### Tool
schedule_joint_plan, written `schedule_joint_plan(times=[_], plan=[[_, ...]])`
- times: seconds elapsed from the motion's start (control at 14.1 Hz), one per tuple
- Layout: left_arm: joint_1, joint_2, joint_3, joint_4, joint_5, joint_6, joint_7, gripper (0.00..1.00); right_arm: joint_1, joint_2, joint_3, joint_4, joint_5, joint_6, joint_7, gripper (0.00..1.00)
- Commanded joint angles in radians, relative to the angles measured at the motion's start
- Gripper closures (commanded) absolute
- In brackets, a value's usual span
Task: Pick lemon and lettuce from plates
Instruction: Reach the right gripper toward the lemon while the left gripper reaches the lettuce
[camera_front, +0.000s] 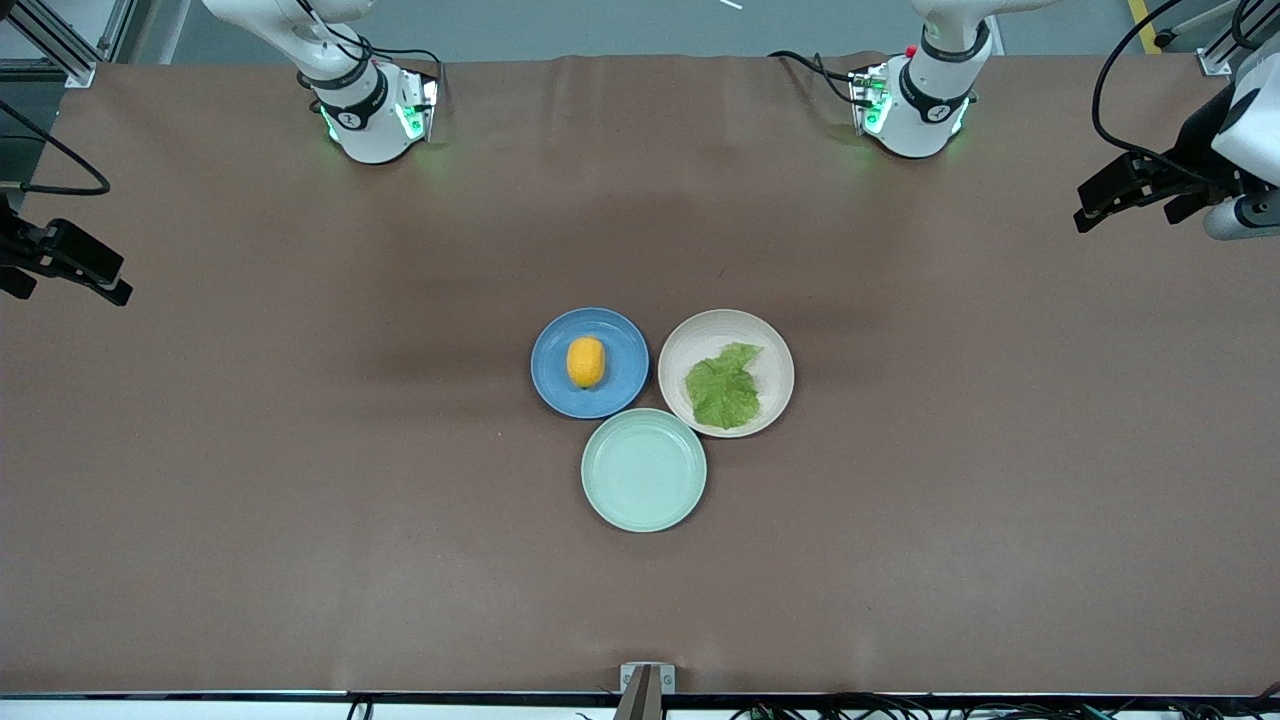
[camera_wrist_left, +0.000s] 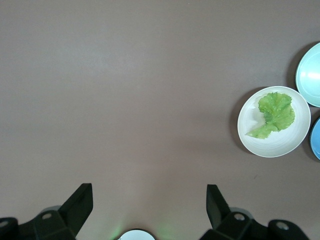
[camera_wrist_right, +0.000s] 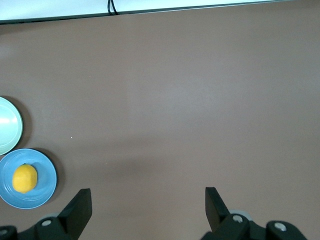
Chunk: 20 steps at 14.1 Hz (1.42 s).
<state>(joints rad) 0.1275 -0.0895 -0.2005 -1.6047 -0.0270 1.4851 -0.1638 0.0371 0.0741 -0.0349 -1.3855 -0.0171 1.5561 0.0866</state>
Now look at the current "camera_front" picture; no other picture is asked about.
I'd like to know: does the green lettuce leaf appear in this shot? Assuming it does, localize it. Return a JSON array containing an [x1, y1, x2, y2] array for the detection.
[[684, 342, 765, 432]]

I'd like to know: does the yellow lemon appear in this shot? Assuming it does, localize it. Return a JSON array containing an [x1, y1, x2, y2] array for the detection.
[[566, 336, 607, 390]]

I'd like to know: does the brown table cover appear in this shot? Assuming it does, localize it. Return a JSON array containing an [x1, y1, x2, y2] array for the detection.
[[0, 53, 1280, 697]]

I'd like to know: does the beige plate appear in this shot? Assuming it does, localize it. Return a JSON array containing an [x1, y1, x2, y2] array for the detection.
[[657, 308, 796, 440]]

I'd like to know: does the blue plate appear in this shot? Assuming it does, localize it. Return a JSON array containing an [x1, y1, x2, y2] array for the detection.
[[530, 306, 651, 420]]

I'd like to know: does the mint green plate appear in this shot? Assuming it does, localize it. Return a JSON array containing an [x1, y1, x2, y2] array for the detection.
[[580, 407, 709, 534]]

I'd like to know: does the aluminium frame profile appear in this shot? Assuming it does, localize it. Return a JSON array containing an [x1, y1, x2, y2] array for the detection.
[[0, 0, 136, 89], [1150, 0, 1280, 78]]

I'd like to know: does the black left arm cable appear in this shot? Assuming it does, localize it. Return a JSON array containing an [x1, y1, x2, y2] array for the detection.
[[1089, 0, 1219, 187]]

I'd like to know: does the black left base cable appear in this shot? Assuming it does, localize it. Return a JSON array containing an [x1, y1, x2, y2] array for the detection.
[[768, 49, 863, 107]]

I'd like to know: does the black cable bundle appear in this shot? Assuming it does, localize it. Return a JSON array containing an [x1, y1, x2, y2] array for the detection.
[[728, 688, 1280, 720]]

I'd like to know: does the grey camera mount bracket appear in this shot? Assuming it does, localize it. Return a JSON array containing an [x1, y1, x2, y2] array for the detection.
[[612, 661, 677, 720]]

